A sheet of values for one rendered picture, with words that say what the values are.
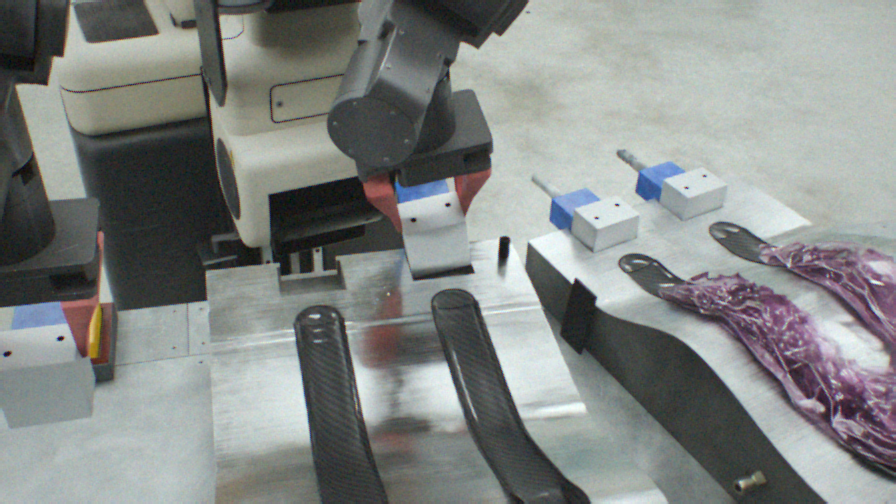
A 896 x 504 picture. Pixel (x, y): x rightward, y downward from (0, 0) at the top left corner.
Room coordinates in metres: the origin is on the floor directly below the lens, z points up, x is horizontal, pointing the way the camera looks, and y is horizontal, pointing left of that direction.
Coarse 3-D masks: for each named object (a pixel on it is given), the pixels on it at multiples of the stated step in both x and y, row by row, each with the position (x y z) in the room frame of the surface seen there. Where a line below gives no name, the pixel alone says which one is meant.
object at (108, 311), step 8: (104, 304) 0.64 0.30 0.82; (112, 304) 0.64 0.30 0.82; (104, 312) 0.62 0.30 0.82; (112, 312) 0.63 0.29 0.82; (104, 320) 0.61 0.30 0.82; (104, 328) 0.60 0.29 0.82; (104, 336) 0.59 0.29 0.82; (104, 344) 0.58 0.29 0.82; (104, 352) 0.58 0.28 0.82; (96, 360) 0.57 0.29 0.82; (104, 360) 0.57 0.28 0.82
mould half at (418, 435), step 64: (384, 256) 0.63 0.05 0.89; (512, 256) 0.64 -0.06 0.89; (256, 320) 0.55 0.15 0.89; (384, 320) 0.55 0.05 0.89; (512, 320) 0.56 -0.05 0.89; (256, 384) 0.48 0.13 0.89; (384, 384) 0.49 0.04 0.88; (448, 384) 0.49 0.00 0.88; (512, 384) 0.49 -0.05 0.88; (256, 448) 0.43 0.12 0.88; (384, 448) 0.43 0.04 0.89; (448, 448) 0.43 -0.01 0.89; (576, 448) 0.42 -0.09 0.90
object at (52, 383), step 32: (32, 320) 0.47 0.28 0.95; (64, 320) 0.48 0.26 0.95; (0, 352) 0.43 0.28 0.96; (32, 352) 0.43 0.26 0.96; (64, 352) 0.43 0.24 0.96; (0, 384) 0.42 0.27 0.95; (32, 384) 0.42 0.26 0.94; (64, 384) 0.43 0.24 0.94; (32, 416) 0.42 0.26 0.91; (64, 416) 0.43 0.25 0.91
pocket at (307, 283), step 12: (336, 264) 0.63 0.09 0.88; (288, 276) 0.62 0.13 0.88; (300, 276) 0.62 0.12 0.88; (312, 276) 0.62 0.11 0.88; (324, 276) 0.62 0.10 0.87; (336, 276) 0.62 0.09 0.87; (288, 288) 0.61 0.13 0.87; (300, 288) 0.62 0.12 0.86; (312, 288) 0.62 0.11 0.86; (324, 288) 0.62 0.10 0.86; (336, 288) 0.62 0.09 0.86
